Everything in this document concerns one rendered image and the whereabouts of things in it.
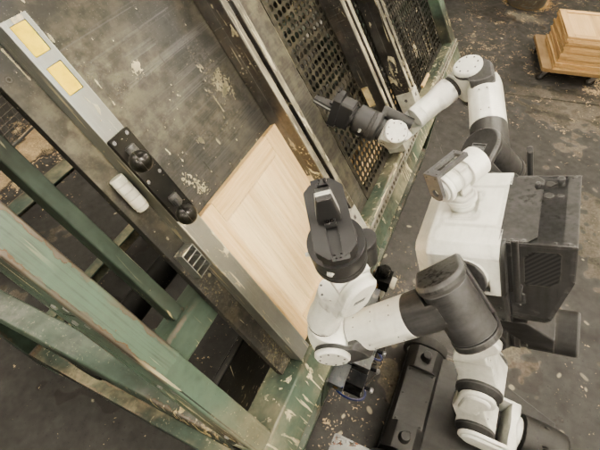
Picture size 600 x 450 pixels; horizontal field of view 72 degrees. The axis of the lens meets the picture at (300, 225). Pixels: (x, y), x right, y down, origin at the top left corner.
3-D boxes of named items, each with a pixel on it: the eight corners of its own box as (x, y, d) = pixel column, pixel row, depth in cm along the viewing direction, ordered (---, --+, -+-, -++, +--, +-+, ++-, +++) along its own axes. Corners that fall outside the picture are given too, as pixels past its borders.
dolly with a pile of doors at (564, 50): (600, 90, 346) (630, 44, 315) (534, 82, 354) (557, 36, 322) (586, 54, 384) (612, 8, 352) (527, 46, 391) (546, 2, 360)
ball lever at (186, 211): (171, 210, 84) (187, 231, 73) (159, 196, 82) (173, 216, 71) (187, 198, 85) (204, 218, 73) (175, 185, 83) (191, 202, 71)
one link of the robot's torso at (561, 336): (579, 326, 109) (583, 285, 98) (577, 370, 102) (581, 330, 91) (467, 308, 125) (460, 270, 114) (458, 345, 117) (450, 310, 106)
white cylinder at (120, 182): (105, 184, 77) (135, 214, 81) (113, 181, 75) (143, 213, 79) (116, 173, 79) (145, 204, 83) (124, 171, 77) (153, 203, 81)
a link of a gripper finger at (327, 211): (335, 189, 49) (340, 214, 54) (309, 196, 49) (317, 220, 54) (338, 201, 48) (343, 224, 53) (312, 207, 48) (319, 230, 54)
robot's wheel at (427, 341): (414, 354, 209) (454, 359, 196) (412, 362, 206) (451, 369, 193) (399, 331, 199) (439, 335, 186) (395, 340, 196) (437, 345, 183)
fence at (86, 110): (290, 358, 114) (302, 361, 111) (-10, 33, 64) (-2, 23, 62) (298, 343, 117) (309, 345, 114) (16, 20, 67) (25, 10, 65)
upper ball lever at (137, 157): (130, 164, 78) (140, 179, 66) (116, 148, 76) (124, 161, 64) (147, 152, 78) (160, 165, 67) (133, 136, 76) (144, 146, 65)
